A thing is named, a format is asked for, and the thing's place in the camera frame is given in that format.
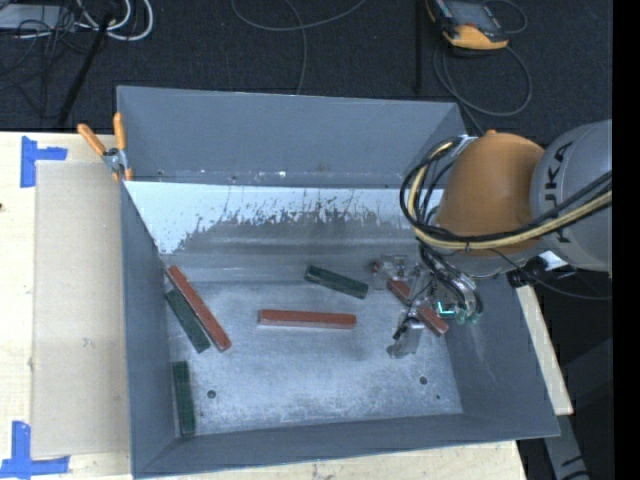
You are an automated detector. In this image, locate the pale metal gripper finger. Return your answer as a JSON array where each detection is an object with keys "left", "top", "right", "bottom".
[
  {"left": 385, "top": 315, "right": 427, "bottom": 360},
  {"left": 373, "top": 253, "right": 417, "bottom": 290}
]

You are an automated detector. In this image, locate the pale flat board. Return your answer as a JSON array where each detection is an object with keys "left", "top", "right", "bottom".
[{"left": 29, "top": 160, "right": 132, "bottom": 460}]

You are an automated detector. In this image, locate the dark green flat block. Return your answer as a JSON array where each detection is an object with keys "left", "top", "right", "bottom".
[
  {"left": 164, "top": 288, "right": 212, "bottom": 355},
  {"left": 303, "top": 264, "right": 370, "bottom": 301},
  {"left": 170, "top": 360, "right": 198, "bottom": 438}
]

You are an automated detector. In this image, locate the black cylinder on white bracket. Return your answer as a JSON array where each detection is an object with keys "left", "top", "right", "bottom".
[{"left": 505, "top": 250, "right": 569, "bottom": 289}]

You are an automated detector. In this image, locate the red-brown flat block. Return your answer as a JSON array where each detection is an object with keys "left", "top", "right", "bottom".
[
  {"left": 165, "top": 264, "right": 233, "bottom": 354},
  {"left": 256, "top": 308, "right": 358, "bottom": 331},
  {"left": 386, "top": 278, "right": 450, "bottom": 338}
]

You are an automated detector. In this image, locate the grey metal bin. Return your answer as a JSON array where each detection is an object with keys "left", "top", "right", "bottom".
[{"left": 115, "top": 85, "right": 562, "bottom": 480}]

